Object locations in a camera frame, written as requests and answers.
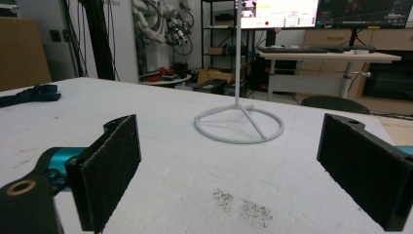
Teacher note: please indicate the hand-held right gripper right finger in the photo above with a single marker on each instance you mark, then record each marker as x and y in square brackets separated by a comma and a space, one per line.
[363, 169]

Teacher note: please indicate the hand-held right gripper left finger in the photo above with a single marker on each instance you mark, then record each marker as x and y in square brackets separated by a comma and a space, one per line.
[104, 172]

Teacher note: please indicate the wooden desk with monitors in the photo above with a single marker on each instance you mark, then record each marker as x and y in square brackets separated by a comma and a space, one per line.
[357, 65]

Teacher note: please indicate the small round white table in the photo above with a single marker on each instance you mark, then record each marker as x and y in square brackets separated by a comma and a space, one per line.
[165, 79]

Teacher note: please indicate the wooden top desk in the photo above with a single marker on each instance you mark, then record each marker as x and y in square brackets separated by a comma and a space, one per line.
[328, 61]

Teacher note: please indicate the white metal stand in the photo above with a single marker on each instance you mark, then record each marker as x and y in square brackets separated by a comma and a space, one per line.
[238, 123]

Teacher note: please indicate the black keyboard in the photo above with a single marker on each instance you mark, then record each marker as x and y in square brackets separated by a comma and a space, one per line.
[292, 49]

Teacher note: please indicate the brown cardboard sheet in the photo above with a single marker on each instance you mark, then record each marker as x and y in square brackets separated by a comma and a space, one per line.
[21, 53]

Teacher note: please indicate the cardboard box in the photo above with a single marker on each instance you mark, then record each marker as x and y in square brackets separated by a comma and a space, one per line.
[214, 75]

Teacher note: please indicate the dark computer monitor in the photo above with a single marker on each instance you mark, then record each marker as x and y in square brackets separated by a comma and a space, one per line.
[363, 12]

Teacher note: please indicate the black metal shelf rack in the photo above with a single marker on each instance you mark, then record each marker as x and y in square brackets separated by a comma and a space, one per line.
[216, 35]

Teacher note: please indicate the white computer monitor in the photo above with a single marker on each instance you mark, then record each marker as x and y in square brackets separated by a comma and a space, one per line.
[279, 13]

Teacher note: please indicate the black frame post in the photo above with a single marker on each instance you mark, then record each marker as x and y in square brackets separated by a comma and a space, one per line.
[97, 39]

